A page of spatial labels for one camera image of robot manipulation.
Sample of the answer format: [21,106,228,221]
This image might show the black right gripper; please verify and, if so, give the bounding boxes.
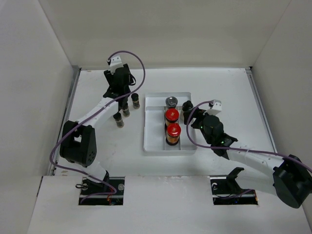
[183,107,216,144]

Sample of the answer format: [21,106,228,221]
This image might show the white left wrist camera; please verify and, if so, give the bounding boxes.
[107,55,123,75]

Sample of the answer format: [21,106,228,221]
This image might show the white salt knob-top bottle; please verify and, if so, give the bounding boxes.
[180,100,194,120]

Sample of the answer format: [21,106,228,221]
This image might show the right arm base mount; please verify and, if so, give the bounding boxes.
[210,167,258,205]

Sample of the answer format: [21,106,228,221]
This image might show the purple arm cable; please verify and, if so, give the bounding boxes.
[49,50,146,203]
[186,101,312,173]

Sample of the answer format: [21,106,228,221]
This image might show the white divided organizer tray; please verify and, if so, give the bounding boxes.
[143,92,197,156]

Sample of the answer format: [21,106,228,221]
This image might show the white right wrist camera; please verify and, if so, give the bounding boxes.
[206,99,222,116]

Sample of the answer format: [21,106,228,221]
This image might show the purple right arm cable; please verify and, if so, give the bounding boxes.
[186,101,312,173]

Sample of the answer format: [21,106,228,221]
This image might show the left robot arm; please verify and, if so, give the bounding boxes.
[59,62,136,195]

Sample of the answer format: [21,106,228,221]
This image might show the red-lid sauce jar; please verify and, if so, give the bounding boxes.
[165,108,179,127]
[166,123,181,146]

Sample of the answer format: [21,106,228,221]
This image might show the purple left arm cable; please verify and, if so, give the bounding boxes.
[49,50,146,203]

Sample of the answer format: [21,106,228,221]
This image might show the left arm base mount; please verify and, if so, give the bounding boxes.
[75,177,125,206]

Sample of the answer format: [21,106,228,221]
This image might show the small black-cap spice bottle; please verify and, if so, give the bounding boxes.
[131,93,140,109]

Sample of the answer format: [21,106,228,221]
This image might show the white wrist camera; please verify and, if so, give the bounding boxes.
[107,55,123,75]
[206,99,222,116]

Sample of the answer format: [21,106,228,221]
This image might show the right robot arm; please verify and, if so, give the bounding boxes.
[183,108,312,209]

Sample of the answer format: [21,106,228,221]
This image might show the black-label spice bottle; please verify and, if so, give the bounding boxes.
[122,103,130,117]

